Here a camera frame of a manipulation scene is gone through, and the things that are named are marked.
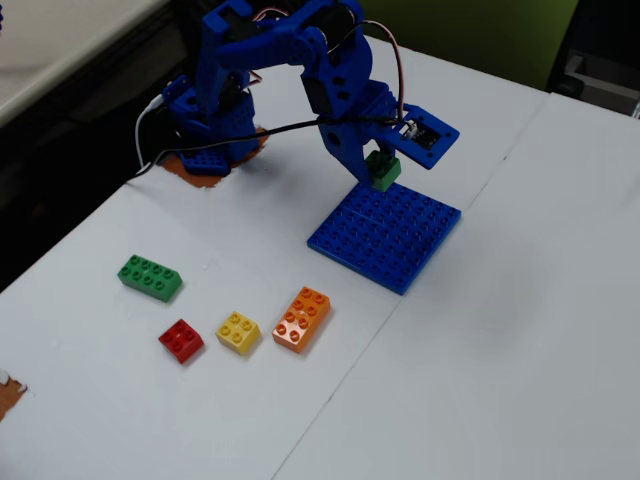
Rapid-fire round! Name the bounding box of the yellow 2x2 block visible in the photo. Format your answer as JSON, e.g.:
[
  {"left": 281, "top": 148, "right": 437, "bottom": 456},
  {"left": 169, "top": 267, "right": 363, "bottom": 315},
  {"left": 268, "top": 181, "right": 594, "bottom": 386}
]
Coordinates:
[{"left": 215, "top": 311, "right": 262, "bottom": 356}]

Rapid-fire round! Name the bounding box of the orange 2x4 block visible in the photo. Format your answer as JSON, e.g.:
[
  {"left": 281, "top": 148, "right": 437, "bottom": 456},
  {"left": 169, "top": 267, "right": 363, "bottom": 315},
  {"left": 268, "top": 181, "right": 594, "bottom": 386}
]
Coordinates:
[{"left": 271, "top": 285, "right": 332, "bottom": 355}]

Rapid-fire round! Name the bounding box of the green 2x4 block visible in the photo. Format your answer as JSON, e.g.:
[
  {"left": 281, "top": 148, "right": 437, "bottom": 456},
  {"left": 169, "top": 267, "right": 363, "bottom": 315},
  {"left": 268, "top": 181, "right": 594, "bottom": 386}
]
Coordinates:
[{"left": 117, "top": 254, "right": 184, "bottom": 304}]

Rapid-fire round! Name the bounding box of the white background table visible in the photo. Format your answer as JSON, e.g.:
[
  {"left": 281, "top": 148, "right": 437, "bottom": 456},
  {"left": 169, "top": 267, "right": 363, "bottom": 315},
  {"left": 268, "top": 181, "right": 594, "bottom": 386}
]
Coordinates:
[{"left": 0, "top": 0, "right": 171, "bottom": 127}]

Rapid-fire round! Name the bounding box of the grey box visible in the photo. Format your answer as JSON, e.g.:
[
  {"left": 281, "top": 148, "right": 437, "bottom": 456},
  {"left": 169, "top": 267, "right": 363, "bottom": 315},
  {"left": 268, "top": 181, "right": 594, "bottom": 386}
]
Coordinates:
[{"left": 563, "top": 49, "right": 640, "bottom": 120}]

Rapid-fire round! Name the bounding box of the white foam board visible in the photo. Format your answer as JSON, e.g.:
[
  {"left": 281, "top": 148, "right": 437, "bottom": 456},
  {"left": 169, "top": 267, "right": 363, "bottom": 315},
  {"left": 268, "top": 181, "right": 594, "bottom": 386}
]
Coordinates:
[
  {"left": 272, "top": 92, "right": 640, "bottom": 480},
  {"left": 0, "top": 34, "right": 551, "bottom": 480}
]

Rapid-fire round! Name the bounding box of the wrist camera in blue mount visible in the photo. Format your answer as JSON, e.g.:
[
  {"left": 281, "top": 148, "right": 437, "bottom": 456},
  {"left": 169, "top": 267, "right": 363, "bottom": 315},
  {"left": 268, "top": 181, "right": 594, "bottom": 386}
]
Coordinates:
[{"left": 387, "top": 103, "right": 460, "bottom": 172}]

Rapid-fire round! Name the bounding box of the green chair back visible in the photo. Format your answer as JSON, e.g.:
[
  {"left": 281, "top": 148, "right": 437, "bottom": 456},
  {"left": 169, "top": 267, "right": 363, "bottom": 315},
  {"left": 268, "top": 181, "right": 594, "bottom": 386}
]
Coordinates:
[{"left": 357, "top": 0, "right": 581, "bottom": 93}]

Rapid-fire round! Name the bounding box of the green 2x2 block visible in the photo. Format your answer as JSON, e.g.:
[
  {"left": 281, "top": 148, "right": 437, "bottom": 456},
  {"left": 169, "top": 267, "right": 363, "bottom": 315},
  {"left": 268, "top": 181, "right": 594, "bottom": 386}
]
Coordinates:
[{"left": 364, "top": 151, "right": 403, "bottom": 193}]

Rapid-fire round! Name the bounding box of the blue 8x8 baseplate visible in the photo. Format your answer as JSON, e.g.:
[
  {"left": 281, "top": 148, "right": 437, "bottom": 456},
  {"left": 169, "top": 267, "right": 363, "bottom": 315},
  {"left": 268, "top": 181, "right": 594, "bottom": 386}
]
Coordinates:
[{"left": 306, "top": 180, "right": 462, "bottom": 297}]

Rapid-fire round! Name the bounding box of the red white servo wire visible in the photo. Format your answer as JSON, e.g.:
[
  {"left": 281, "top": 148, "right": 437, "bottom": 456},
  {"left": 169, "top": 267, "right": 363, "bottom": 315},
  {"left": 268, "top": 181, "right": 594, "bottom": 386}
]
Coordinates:
[{"left": 362, "top": 20, "right": 407, "bottom": 126}]

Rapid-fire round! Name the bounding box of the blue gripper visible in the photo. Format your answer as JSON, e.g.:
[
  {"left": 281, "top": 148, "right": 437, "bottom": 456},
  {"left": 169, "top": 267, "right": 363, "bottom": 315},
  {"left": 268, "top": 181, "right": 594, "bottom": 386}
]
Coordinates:
[{"left": 319, "top": 82, "right": 405, "bottom": 190}]

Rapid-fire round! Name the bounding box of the red 2x2 block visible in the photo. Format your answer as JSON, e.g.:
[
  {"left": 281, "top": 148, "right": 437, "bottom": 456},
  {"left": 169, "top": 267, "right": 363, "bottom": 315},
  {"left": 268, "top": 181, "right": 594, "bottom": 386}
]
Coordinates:
[{"left": 158, "top": 318, "right": 205, "bottom": 365}]

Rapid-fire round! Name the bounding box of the black cable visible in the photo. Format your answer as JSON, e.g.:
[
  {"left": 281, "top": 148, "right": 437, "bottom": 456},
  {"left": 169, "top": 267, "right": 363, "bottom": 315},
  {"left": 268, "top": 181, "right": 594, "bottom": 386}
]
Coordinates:
[{"left": 135, "top": 115, "right": 401, "bottom": 178}]

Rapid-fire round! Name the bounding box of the white cable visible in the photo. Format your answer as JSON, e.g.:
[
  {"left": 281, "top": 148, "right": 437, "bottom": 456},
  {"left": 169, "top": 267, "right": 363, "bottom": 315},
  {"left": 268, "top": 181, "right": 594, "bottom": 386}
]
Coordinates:
[{"left": 134, "top": 97, "right": 169, "bottom": 177}]

